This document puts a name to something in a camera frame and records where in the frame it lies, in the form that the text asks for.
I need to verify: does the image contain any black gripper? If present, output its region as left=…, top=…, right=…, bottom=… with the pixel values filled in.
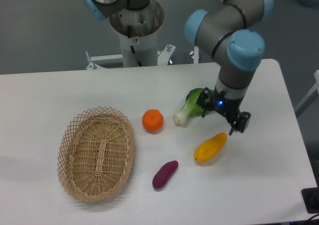
left=196, top=87, right=251, bottom=136

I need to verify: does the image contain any yellow mango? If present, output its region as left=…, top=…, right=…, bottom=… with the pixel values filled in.
left=193, top=132, right=228, bottom=163

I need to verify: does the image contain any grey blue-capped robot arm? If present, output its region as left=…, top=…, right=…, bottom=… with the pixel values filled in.
left=83, top=0, right=274, bottom=132

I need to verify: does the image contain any green bok choy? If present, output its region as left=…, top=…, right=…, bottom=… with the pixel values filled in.
left=172, top=88, right=204, bottom=126

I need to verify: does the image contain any orange tangerine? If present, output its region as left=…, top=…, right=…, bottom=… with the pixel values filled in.
left=142, top=109, right=164, bottom=133

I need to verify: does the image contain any purple sweet potato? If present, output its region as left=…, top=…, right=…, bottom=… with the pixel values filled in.
left=152, top=160, right=179, bottom=190

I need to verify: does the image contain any black device at table edge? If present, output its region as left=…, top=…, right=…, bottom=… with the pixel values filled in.
left=301, top=187, right=319, bottom=214

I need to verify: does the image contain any woven wicker basket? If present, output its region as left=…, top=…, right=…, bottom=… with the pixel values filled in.
left=57, top=107, right=135, bottom=202

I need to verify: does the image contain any white frame at right edge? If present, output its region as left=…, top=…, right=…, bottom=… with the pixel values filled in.
left=294, top=70, right=319, bottom=117

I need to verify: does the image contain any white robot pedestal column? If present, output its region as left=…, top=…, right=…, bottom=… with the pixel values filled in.
left=109, top=0, right=164, bottom=55

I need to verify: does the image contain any black cable on pedestal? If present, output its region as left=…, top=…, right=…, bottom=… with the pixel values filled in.
left=127, top=25, right=143, bottom=67

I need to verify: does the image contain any white metal base frame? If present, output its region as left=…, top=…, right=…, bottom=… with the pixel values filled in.
left=85, top=44, right=200, bottom=70

